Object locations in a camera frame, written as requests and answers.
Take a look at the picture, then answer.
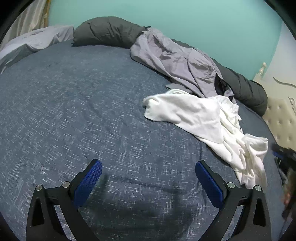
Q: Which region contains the dark grey rolled duvet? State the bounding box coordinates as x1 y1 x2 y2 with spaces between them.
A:
73 16 267 116

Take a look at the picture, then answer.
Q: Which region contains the cream tufted headboard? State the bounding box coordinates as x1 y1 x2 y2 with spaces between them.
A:
253 62 295 150

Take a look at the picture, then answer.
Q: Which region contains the white long-sleeve shirt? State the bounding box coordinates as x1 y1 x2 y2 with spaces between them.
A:
143 89 268 189

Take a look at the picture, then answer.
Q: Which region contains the grey jacket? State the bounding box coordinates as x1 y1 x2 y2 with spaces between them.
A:
130 28 234 99

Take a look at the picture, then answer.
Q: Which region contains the blue speckled bed sheet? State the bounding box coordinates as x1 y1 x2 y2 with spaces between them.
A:
0 39 286 241

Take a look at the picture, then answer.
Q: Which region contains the light grey pillow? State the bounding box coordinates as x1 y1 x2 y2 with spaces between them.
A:
1 25 74 73

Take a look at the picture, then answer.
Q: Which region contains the beige curtain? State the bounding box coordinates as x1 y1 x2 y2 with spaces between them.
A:
1 1 51 47

